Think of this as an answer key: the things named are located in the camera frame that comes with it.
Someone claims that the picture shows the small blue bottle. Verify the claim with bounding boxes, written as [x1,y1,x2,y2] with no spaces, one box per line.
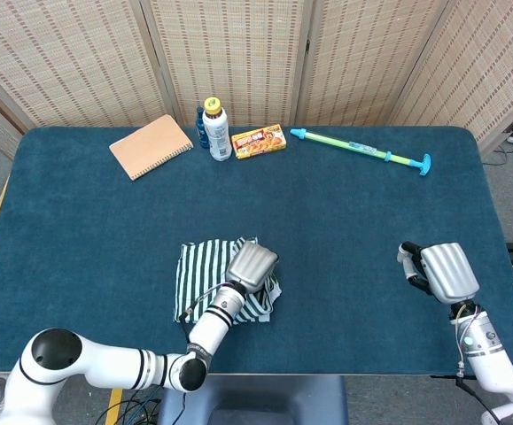
[194,106,211,150]

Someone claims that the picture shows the tan spiral notebook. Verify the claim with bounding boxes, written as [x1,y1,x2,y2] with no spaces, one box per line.
[108,113,194,182]

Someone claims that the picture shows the yellow curry box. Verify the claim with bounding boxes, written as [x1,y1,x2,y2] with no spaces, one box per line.
[230,123,289,160]

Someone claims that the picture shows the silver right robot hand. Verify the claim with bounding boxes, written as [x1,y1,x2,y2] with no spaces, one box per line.
[396,241,481,305]

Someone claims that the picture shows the black power cable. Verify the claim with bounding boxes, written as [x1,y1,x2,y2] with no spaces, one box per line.
[481,143,513,167]

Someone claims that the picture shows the white bottle yellow cap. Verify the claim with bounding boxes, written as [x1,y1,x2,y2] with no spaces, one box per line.
[202,97,233,162]

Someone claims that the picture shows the blue padded robot base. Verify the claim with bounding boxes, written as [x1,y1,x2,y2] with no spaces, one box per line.
[157,375,349,425]

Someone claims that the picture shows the blue felt table cover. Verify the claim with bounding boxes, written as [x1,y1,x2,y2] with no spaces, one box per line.
[0,126,513,376]

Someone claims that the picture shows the black floor cable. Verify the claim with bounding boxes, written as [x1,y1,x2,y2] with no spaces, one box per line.
[94,387,168,425]

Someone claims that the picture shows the green blue water gun toy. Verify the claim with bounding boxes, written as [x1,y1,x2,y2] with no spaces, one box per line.
[289,127,432,178]

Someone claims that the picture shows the green white striped T-shirt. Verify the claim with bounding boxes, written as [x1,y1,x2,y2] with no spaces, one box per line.
[174,236,284,326]

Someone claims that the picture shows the blue floor cable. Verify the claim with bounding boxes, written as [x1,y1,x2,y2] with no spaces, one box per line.
[127,389,168,420]

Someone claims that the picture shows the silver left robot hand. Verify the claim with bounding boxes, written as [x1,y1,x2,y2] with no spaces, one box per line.
[224,241,280,295]

